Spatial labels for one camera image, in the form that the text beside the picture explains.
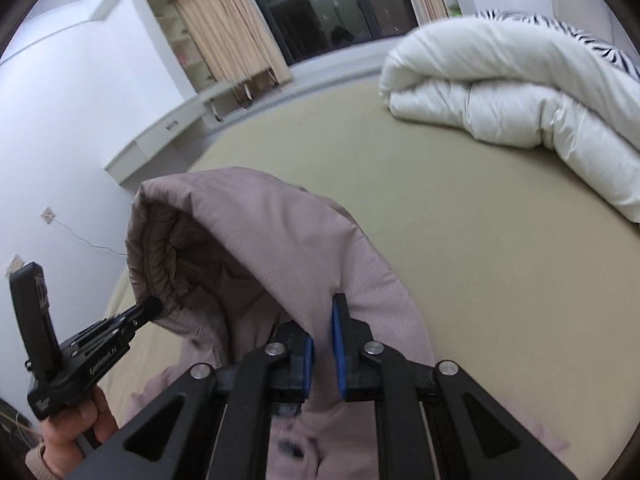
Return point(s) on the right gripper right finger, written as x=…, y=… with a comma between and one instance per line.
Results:
x=432, y=422

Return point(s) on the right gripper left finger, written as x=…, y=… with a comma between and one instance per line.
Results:
x=211, y=424

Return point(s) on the mauve puffer coat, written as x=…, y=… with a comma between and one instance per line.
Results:
x=234, y=253

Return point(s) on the person's left hand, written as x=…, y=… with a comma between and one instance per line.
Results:
x=61, y=452

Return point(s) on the olive green bed sheet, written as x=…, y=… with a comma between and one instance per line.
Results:
x=522, y=274

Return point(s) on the white folded duvet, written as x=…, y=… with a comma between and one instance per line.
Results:
x=523, y=85

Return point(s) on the left beige curtain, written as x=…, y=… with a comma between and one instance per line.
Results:
x=234, y=39

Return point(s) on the zebra print pillow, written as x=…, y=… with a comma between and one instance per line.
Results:
x=600, y=47

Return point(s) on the dark window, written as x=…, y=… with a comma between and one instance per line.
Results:
x=305, y=29

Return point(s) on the beige padded headboard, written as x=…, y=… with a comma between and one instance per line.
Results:
x=596, y=17

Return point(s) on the wall power socket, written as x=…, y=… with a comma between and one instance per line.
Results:
x=48, y=215

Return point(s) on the white wall desk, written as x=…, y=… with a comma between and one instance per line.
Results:
x=138, y=152

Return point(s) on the metal frame chair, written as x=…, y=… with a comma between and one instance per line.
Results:
x=224, y=97

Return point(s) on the white wall shelf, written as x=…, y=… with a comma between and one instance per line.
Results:
x=182, y=43

